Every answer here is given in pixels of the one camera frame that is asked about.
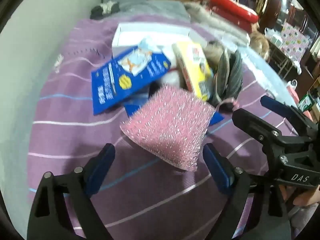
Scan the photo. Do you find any person's right hand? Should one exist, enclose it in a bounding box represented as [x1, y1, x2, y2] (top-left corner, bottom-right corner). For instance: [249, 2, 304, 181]
[294, 186, 320, 207]

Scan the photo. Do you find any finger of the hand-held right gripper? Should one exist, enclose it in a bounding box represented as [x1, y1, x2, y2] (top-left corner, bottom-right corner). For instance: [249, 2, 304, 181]
[232, 108, 283, 155]
[260, 95, 318, 140]

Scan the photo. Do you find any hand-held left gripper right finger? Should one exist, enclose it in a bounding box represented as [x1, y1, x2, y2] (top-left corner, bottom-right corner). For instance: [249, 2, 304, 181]
[202, 144, 292, 240]

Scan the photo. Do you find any grey fur blanket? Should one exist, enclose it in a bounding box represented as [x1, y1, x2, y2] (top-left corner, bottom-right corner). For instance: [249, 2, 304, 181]
[184, 1, 250, 47]

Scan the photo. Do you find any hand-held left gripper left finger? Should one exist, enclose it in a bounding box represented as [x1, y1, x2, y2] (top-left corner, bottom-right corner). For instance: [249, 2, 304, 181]
[27, 143, 116, 240]

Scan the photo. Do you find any grey-green blanket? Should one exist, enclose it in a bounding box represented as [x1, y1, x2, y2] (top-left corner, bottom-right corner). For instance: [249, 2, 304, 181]
[120, 0, 190, 20]

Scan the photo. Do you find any red suitcase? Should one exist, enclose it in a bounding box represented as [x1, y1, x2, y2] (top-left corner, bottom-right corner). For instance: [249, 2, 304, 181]
[209, 0, 259, 23]

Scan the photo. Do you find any stack of patterned boxes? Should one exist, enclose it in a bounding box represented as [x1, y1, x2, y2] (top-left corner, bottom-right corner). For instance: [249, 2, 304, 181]
[281, 22, 313, 60]

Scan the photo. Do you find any dark green plaid cloth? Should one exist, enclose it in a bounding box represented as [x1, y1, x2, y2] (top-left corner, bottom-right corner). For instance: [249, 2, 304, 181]
[212, 47, 243, 105]

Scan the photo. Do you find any purple striped bedsheet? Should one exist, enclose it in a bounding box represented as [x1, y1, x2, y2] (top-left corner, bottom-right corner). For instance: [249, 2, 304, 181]
[26, 14, 300, 240]

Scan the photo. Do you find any green box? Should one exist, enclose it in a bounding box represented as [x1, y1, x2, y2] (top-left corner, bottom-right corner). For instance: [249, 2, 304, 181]
[299, 94, 315, 112]

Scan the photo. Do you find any yellow packet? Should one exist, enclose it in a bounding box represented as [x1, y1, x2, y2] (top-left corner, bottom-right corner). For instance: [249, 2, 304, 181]
[172, 41, 214, 102]

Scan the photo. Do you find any dark wooden cabinet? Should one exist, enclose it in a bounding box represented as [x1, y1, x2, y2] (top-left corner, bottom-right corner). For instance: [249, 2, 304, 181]
[252, 0, 283, 30]

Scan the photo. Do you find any tan fluffy toy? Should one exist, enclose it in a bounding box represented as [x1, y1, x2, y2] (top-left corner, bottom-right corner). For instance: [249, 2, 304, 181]
[250, 30, 270, 60]

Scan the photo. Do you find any pink sparkly cloth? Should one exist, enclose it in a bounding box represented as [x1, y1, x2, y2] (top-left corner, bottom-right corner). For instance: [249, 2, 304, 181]
[120, 84, 217, 172]

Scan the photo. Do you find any red cushion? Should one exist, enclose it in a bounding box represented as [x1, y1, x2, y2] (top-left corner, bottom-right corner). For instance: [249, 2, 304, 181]
[212, 7, 253, 33]

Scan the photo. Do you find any dark cloth pile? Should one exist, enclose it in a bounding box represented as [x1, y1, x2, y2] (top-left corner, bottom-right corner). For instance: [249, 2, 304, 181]
[90, 1, 120, 20]

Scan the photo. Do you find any light blue cloth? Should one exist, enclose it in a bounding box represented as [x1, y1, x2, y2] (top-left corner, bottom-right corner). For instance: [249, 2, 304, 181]
[246, 46, 298, 100]

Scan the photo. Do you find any white cardboard box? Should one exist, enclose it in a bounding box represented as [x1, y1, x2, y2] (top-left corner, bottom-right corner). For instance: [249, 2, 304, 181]
[112, 22, 208, 55]

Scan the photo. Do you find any blue packet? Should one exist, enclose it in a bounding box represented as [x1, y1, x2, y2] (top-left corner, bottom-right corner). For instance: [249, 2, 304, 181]
[91, 38, 172, 116]

